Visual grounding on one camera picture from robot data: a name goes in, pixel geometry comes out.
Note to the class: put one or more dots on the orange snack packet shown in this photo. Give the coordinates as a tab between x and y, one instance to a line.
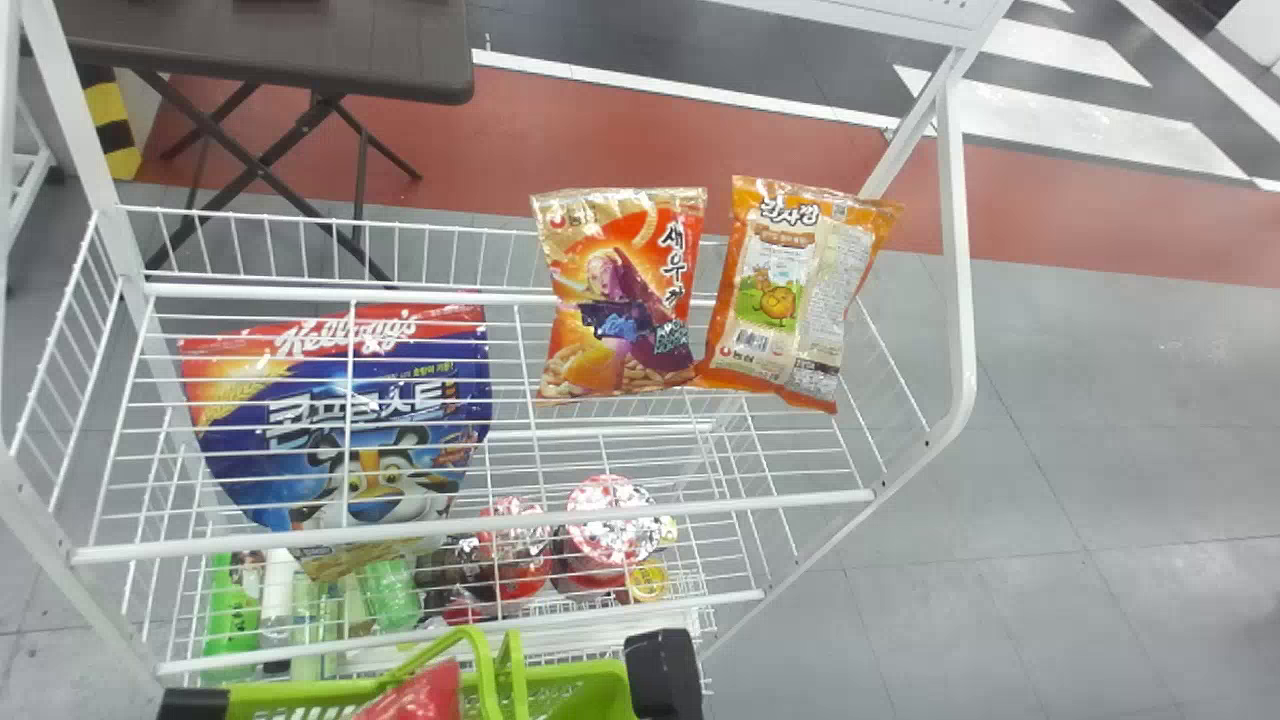
790	290

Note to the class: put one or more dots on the blue cereal bag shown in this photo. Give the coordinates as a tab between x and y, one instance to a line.
300	410

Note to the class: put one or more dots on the yellow black striped post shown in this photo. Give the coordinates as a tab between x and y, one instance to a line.
112	125

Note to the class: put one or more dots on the yellow can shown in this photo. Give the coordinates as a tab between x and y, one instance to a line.
647	580

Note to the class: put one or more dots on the dark side table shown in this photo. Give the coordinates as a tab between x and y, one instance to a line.
300	45

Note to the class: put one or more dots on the red noodle cup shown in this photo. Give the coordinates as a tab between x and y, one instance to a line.
612	530
515	555

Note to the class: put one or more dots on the red snack packet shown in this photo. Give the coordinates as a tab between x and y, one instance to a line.
620	300
415	698

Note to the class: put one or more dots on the white bottle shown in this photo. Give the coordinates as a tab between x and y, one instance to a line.
279	595

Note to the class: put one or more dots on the green basket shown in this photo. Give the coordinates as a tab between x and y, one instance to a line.
560	700

